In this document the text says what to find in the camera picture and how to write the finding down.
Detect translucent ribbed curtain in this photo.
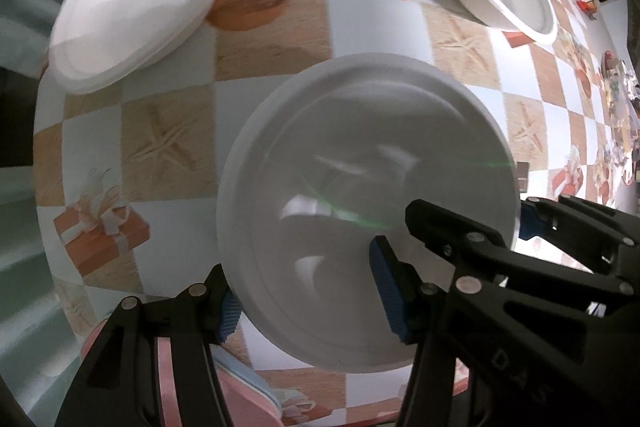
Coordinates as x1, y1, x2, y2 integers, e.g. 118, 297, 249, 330
0, 0, 88, 413

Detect pink square plate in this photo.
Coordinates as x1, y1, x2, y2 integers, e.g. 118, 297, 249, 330
80, 322, 284, 427

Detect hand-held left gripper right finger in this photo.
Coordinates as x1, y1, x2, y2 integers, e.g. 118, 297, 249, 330
369, 236, 640, 427

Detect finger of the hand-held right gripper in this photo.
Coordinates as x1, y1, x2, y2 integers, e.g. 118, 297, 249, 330
404, 198, 640, 305
519, 194, 640, 270

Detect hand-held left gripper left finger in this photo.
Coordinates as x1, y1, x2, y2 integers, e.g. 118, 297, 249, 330
54, 264, 242, 427

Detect checkered printed tablecloth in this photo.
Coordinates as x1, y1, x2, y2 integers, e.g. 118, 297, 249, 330
32, 0, 640, 427

